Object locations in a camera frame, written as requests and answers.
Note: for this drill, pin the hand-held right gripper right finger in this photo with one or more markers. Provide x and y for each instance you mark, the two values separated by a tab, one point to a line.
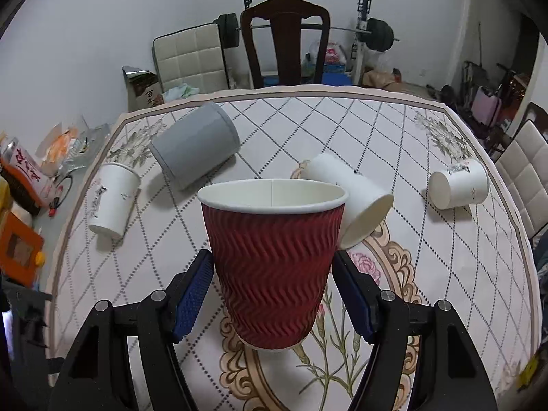
356	304

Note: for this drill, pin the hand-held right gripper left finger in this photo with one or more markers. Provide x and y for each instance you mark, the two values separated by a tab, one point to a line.
190	304

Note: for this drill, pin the red ribbed paper cup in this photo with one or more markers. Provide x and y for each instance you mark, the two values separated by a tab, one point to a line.
274	265

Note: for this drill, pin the plain white paper cup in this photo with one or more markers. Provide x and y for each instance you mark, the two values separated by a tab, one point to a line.
349	199

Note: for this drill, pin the tall white printed paper cup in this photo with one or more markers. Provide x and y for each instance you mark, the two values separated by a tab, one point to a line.
112	199

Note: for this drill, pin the grey paper cup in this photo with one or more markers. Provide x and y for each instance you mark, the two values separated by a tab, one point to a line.
195	145

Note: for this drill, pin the small white printed paper cup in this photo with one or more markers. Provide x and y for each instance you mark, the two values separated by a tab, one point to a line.
460	182

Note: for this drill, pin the orange box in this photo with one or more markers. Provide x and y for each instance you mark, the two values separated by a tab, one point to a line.
19	250

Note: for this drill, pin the clear plastic bag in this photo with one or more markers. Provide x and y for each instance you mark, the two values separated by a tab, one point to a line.
70	145

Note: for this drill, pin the red and white snack packet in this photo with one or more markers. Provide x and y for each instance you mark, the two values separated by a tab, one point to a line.
25	171

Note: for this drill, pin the light green cloth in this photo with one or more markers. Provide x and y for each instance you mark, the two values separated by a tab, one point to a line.
182	91

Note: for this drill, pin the beige quilted chair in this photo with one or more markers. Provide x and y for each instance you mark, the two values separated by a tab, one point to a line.
524	171

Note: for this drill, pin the brown paper bag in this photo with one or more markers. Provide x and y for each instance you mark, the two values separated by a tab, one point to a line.
141	85

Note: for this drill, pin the pink suitcase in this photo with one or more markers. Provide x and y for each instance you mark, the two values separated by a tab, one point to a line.
486	105

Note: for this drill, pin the beige padded chair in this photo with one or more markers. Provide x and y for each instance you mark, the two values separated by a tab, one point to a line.
190	58

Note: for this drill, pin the plastic bag with red print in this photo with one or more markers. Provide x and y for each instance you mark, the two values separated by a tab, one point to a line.
329	53

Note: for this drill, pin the white barbell rack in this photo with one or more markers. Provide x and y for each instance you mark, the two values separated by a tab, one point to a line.
363	38

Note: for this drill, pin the barbell with black weights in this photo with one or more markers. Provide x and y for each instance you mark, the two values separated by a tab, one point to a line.
379	33

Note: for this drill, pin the dark wooden chair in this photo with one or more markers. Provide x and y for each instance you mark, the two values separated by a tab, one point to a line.
286	38

